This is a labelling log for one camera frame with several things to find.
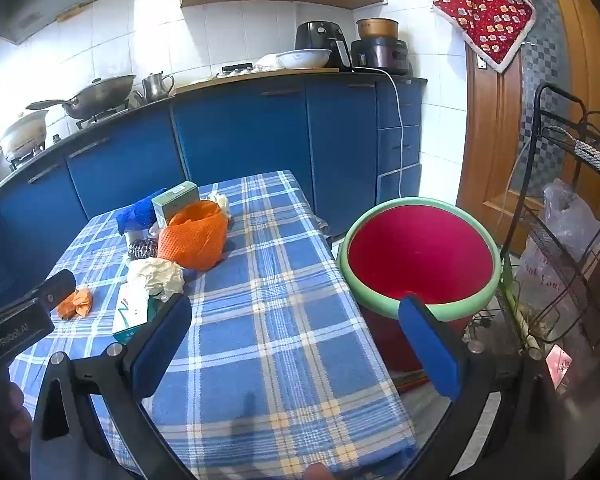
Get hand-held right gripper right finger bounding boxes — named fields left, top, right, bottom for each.
left=397, top=294, right=571, bottom=480

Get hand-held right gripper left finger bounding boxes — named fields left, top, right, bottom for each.
left=30, top=292, right=196, bottom=480

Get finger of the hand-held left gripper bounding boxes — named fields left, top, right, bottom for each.
left=31, top=269, right=77, bottom=311

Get white green tissue box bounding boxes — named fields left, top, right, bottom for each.
left=112, top=282, right=158, bottom=345

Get red bucket with green rim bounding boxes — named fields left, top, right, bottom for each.
left=336, top=196, right=502, bottom=373

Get blue mesh cloth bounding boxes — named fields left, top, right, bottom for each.
left=116, top=187, right=168, bottom=236

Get orange mesh cloth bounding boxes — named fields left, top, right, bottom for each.
left=157, top=200, right=230, bottom=272

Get person's left hand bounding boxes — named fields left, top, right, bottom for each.
left=0, top=380, right=33, bottom=461

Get crumpled orange wrapper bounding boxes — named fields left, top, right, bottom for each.
left=55, top=286, right=93, bottom=320

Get crumpled white glove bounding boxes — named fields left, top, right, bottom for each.
left=126, top=257, right=185, bottom=303

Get steel wool scrubber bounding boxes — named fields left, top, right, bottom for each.
left=126, top=239, right=160, bottom=262

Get green onion stalks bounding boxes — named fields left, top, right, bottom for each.
left=500, top=255, right=543, bottom=358

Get blue plaid tablecloth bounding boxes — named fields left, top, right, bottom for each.
left=7, top=170, right=421, bottom=480

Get pink packet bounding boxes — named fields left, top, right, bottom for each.
left=545, top=345, right=573, bottom=388

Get small green box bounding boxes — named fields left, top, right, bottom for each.
left=151, top=181, right=201, bottom=228

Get cream fluffy cloth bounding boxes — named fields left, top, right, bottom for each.
left=207, top=191, right=231, bottom=220

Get white cooking pot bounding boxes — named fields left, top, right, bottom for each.
left=0, top=110, right=48, bottom=158

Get black metal rack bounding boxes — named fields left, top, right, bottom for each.
left=497, top=82, right=600, bottom=356

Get gas stove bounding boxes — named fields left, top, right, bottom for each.
left=7, top=101, right=131, bottom=168

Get clear plastic bag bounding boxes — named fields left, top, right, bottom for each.
left=517, top=178, right=600, bottom=321

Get wooden door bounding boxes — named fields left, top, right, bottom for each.
left=455, top=0, right=600, bottom=261

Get metal wok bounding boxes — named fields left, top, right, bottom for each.
left=26, top=75, right=137, bottom=120

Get metal kettle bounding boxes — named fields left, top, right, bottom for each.
left=140, top=72, right=176, bottom=103

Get blue base cabinets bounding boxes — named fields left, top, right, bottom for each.
left=0, top=77, right=428, bottom=301

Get dark rice cooker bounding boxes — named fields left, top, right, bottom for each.
left=351, top=37, right=412, bottom=75

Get white bowl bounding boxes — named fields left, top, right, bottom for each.
left=276, top=49, right=332, bottom=69

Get brown inner pot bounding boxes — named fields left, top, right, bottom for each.
left=356, top=18, right=400, bottom=40

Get black air fryer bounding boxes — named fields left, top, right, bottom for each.
left=295, top=21, right=352, bottom=72

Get red patterned quilted cloth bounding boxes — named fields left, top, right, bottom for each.
left=432, top=0, right=537, bottom=73

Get white power cable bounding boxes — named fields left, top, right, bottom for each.
left=377, top=67, right=406, bottom=198

